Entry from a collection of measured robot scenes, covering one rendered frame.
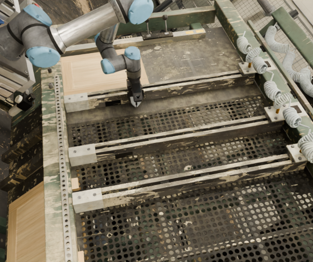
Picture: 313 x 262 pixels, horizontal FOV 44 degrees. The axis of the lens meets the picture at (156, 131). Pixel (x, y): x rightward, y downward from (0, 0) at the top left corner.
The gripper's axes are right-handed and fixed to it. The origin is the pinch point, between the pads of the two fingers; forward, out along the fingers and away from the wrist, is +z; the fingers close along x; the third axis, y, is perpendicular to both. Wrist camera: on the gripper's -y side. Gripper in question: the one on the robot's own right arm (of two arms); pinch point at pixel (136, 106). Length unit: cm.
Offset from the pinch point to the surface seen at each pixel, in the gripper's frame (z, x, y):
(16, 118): 10, 67, 15
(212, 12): -1, -69, 81
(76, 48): -2, 28, 58
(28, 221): 41, 67, -33
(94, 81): 0.5, 19.8, 26.4
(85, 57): 0, 23, 50
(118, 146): -4.7, 14.1, -30.2
